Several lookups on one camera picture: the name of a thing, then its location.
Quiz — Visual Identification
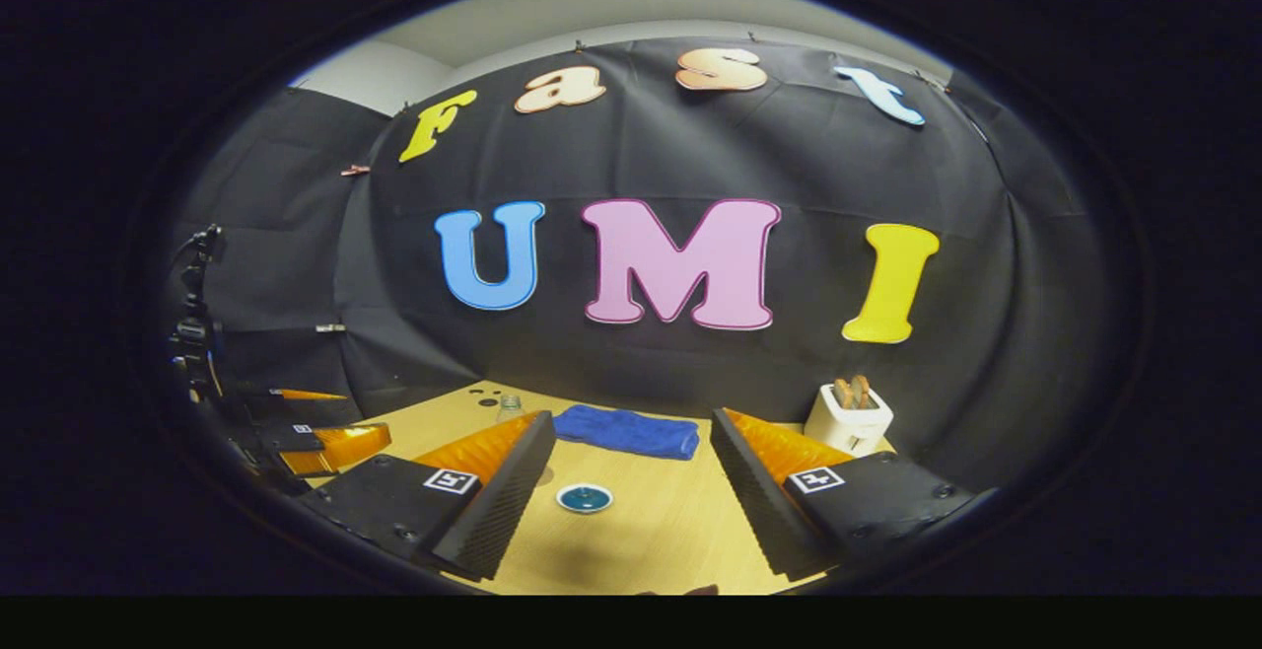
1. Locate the blue folded towel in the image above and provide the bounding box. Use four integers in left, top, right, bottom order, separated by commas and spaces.
552, 405, 701, 461

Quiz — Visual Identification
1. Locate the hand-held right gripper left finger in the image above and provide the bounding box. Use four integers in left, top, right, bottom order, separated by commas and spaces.
299, 409, 558, 583

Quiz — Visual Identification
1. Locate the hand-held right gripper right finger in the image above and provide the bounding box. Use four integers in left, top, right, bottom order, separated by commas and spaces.
710, 407, 977, 583

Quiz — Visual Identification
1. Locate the black backdrop cloth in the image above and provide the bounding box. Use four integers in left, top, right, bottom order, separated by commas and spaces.
168, 37, 1110, 492

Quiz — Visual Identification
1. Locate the white toaster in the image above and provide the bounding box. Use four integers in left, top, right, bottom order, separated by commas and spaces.
804, 385, 894, 459

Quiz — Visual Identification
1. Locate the white teacup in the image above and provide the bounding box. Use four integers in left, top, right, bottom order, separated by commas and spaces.
555, 481, 614, 516

